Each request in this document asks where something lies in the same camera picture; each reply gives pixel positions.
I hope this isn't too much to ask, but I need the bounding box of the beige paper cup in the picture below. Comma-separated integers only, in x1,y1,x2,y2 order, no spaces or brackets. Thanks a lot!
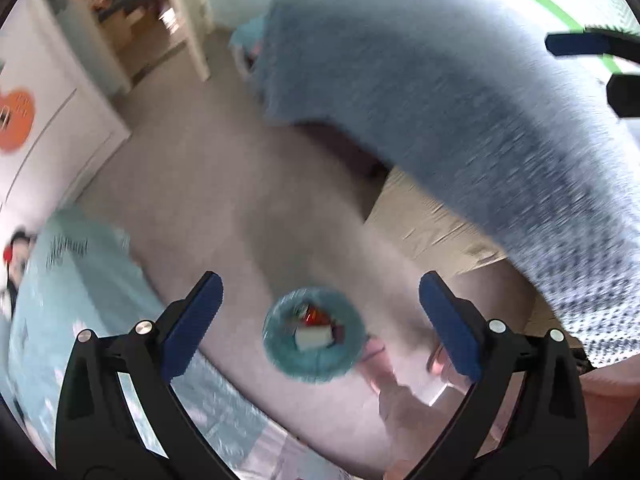
294,326,334,352

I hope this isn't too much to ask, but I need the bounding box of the wooden bed frame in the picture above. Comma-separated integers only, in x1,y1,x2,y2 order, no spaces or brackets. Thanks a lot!
367,168,562,336

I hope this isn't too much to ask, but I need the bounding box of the right pink slipper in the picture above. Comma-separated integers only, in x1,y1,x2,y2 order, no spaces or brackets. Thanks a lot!
426,344,471,390

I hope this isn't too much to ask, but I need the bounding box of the teal trash bin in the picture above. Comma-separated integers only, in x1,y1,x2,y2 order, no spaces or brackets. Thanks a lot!
262,287,367,382

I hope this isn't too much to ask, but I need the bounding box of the white wardrobe with stickers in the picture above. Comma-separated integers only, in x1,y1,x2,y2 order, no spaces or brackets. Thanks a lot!
1,0,130,230

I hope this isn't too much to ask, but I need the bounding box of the light blue bedsheet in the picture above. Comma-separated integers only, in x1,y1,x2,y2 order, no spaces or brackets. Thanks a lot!
3,208,349,479

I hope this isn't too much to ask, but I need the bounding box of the red tin can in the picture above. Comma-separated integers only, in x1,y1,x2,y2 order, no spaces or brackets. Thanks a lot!
302,306,333,326

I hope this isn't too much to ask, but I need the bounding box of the left pink slipper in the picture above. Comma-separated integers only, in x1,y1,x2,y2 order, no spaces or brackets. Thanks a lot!
356,336,398,394

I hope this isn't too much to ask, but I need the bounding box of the pink slipper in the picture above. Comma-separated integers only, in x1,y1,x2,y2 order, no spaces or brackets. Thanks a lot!
356,336,398,394
426,344,471,390

